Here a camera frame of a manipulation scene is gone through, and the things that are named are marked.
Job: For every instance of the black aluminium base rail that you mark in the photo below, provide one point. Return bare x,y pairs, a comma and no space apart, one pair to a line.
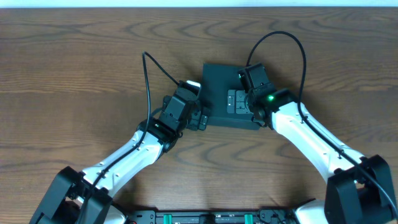
217,216

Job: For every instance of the black gift box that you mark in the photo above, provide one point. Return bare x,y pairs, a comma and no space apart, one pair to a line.
217,80

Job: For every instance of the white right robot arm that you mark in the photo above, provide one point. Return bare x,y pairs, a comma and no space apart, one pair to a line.
359,189

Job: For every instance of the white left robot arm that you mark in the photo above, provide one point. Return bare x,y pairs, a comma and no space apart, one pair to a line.
87,196

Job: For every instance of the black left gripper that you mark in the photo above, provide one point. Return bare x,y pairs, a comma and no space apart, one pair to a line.
198,121

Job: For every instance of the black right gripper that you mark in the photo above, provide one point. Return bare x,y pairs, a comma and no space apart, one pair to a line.
238,101

